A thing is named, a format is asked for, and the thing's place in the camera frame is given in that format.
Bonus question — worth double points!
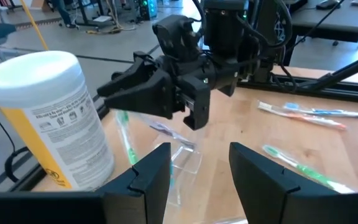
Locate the clear acrylic organizer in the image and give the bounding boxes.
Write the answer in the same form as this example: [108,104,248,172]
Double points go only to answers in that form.
[152,133,204,208]

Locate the dark desk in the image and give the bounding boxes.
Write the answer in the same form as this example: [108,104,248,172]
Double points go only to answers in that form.
[286,0,358,66]

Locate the green toothbrush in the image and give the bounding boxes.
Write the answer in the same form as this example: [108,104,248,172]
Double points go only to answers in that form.
[115,109,140,166]
[261,144,356,194]

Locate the thin black cable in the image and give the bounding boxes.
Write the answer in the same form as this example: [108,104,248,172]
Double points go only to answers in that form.
[0,95,32,184]

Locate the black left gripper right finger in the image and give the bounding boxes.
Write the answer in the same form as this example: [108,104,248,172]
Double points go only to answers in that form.
[228,142,342,224]

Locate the blue toothbrush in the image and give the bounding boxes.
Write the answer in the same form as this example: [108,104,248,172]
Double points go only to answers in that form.
[283,101,358,119]

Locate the black aluminium table frame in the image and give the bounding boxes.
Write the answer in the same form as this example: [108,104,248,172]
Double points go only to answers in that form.
[9,49,358,191]

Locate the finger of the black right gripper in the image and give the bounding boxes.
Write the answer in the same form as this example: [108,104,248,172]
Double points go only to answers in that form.
[96,51,160,98]
[103,68,177,121]

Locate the computer tower green lights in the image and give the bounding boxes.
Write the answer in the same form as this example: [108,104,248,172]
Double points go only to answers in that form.
[138,0,158,21]

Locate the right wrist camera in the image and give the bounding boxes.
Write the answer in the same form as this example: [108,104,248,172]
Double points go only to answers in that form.
[152,14,204,62]

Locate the person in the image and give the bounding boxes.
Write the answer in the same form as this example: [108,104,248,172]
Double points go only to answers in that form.
[50,0,78,29]

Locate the orange toothbrush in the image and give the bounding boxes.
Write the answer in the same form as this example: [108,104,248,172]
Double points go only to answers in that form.
[257,100,348,131]

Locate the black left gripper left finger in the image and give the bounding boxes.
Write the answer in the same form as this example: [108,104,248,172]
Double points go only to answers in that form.
[103,142,172,224]

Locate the white wipes canister yellow label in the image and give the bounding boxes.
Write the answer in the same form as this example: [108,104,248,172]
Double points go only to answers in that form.
[0,50,116,192]

